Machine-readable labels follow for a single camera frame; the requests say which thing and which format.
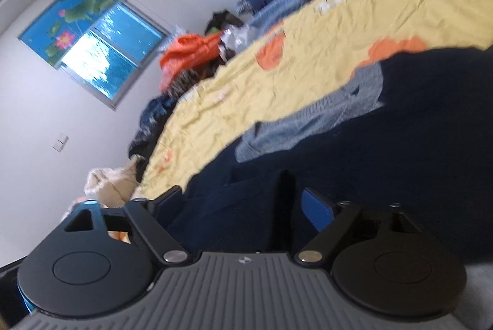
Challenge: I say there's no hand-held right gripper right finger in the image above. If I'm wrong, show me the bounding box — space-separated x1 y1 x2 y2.
293 188 425 270

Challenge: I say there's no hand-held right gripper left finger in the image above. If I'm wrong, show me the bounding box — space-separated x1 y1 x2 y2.
62 185 192 266

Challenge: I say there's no grey and navy sock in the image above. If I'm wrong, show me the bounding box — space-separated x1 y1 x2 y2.
165 47 493 266

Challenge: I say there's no cream fluffy blanket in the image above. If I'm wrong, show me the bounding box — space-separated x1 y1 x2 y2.
83 157 144 208

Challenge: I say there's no dark blue denim jacket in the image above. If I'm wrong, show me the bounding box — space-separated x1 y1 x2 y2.
128 94 180 163

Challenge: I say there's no brown patterned cloth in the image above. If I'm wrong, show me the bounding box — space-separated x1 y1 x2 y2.
165 69 203 100

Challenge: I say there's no orange plastic bag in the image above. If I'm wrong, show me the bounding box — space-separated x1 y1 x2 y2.
159 31 232 92

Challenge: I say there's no yellow printed bed sheet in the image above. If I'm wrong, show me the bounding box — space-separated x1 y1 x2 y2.
139 0 493 200

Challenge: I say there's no crumpled clear plastic bag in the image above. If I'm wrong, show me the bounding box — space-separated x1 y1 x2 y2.
219 24 257 51

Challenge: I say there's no black and green cloth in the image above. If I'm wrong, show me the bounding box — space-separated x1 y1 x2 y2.
204 10 245 35

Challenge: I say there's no lotus print roller blind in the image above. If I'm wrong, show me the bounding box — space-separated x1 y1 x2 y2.
17 0 128 63

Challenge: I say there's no light blue knit cloth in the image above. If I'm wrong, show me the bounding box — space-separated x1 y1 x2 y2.
248 0 325 31

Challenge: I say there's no white wall switch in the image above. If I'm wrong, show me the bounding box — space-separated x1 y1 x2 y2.
53 132 69 153

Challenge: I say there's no aluminium frame window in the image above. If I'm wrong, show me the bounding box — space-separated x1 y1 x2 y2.
56 1 172 111

